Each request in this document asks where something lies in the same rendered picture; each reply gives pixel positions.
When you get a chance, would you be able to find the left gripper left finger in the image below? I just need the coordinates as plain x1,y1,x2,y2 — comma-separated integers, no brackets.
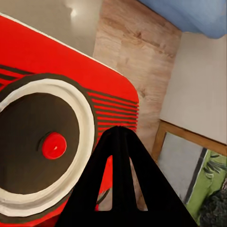
55,125,126,227

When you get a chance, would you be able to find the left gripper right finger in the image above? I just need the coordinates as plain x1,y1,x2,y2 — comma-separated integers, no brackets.
118,126,199,227

